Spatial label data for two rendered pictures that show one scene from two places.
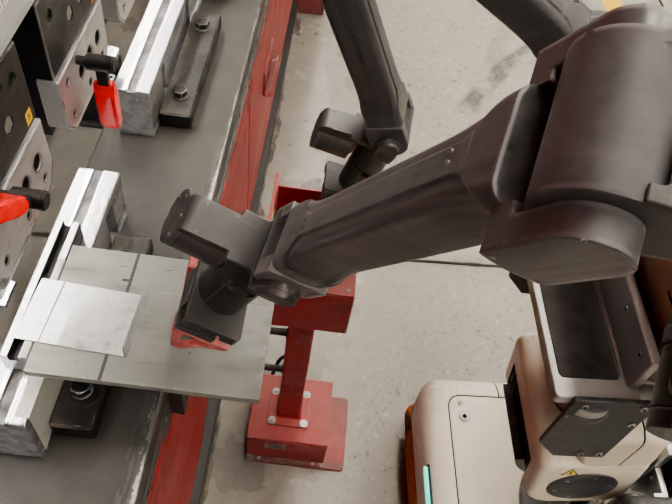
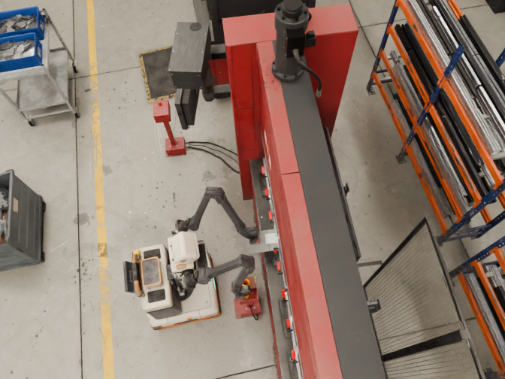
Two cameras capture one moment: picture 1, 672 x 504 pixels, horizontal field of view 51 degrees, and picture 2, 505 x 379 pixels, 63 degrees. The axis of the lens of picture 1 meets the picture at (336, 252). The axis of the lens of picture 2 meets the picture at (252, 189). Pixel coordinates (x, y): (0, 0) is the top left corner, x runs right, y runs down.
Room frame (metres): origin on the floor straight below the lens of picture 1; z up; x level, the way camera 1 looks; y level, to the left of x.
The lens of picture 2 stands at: (1.54, 0.13, 4.20)
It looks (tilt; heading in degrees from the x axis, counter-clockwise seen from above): 64 degrees down; 179
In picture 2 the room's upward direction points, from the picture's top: 4 degrees counter-clockwise
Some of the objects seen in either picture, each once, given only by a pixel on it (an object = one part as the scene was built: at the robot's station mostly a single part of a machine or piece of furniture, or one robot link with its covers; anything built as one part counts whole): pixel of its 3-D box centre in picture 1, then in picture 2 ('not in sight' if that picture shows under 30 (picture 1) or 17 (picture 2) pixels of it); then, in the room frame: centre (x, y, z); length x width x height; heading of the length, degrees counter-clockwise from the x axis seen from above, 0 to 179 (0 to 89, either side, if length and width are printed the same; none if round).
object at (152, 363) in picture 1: (160, 320); (262, 241); (0.42, 0.19, 1.00); 0.26 x 0.18 x 0.01; 94
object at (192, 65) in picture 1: (192, 66); (285, 317); (1.02, 0.32, 0.89); 0.30 x 0.05 x 0.03; 4
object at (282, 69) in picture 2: not in sight; (297, 47); (-0.12, 0.43, 2.54); 0.33 x 0.25 x 0.47; 4
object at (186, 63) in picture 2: not in sight; (197, 83); (-0.81, -0.26, 1.53); 0.51 x 0.25 x 0.85; 173
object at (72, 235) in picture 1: (44, 290); not in sight; (0.44, 0.34, 0.99); 0.20 x 0.03 x 0.03; 4
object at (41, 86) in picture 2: not in sight; (37, 71); (-2.11, -2.34, 0.47); 0.90 x 0.66 x 0.95; 8
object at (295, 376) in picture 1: (297, 354); not in sight; (0.75, 0.04, 0.39); 0.05 x 0.05 x 0.54; 4
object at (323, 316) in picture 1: (311, 254); (247, 289); (0.75, 0.04, 0.75); 0.20 x 0.16 x 0.18; 4
